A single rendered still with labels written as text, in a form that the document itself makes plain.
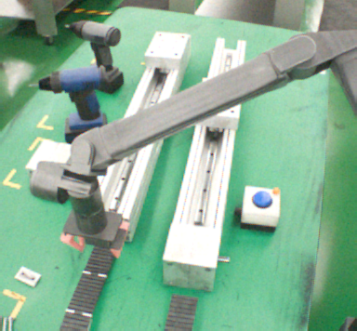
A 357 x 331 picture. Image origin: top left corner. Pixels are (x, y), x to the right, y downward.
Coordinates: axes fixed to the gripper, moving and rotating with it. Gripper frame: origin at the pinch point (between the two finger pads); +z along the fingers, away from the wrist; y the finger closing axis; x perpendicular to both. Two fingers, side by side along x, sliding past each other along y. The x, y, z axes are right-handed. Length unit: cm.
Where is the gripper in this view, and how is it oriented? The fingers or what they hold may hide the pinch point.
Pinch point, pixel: (99, 249)
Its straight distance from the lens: 88.2
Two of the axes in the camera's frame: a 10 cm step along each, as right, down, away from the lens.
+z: 0.1, 7.3, 6.8
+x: -1.8, 6.7, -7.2
